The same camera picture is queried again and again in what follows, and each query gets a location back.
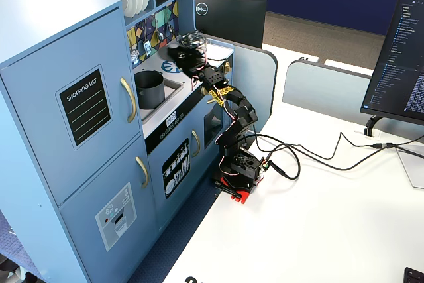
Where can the blue dishwasher door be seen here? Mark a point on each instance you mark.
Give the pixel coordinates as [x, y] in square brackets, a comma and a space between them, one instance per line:
[198, 170]

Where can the black shopping list board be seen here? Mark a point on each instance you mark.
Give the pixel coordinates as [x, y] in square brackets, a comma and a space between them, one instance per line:
[86, 107]

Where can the gray toy sink basin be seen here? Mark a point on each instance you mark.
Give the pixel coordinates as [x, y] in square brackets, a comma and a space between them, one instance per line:
[172, 89]

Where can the black Dell monitor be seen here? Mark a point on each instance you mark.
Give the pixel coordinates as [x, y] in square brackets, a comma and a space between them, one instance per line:
[232, 21]

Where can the tall blue fridge door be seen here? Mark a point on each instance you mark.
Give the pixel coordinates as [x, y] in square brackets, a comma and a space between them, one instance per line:
[33, 114]

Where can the black keyboard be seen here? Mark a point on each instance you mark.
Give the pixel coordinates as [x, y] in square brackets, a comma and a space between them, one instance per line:
[415, 276]

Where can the shiny steel pot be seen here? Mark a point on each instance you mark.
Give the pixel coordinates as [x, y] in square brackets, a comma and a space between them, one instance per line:
[202, 47]

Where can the red arm base mount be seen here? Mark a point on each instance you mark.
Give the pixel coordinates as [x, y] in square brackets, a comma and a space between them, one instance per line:
[243, 197]

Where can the black table clamp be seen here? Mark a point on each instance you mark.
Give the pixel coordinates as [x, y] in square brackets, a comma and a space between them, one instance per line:
[228, 191]

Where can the blue oven door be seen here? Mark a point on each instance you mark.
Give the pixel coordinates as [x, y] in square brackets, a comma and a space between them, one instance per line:
[210, 120]

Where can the small steel spoon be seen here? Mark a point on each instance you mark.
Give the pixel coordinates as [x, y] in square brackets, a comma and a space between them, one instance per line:
[170, 28]

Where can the steel ladle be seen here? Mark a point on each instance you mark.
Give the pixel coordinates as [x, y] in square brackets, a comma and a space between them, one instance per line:
[160, 36]

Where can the monitor showing code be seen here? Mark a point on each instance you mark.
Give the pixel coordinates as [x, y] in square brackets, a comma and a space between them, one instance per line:
[397, 64]

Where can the blue freezer door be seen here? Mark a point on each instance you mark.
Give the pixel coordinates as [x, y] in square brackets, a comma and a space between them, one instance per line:
[83, 203]

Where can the steel slotted spatula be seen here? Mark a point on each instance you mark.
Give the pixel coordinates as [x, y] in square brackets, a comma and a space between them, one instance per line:
[146, 46]

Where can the clear acrylic stand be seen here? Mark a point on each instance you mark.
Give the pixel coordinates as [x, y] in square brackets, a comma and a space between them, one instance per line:
[412, 170]

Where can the gold stove knob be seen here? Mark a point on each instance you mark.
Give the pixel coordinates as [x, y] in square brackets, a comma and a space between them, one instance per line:
[227, 67]
[203, 90]

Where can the steel slotted skimmer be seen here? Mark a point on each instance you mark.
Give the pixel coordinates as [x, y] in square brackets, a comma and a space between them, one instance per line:
[134, 55]

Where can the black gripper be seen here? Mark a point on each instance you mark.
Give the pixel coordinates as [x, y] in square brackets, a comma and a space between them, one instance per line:
[181, 55]

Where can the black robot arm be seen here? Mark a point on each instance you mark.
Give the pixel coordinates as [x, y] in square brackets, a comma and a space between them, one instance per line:
[243, 117]

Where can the blue toy kitchen unit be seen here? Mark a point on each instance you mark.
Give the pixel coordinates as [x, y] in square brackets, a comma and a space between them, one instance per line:
[49, 14]

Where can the steel pot glass lid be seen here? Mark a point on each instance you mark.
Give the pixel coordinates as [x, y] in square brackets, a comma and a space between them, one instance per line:
[185, 38]

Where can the gray toy pot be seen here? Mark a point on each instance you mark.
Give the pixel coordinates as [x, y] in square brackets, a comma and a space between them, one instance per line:
[150, 95]

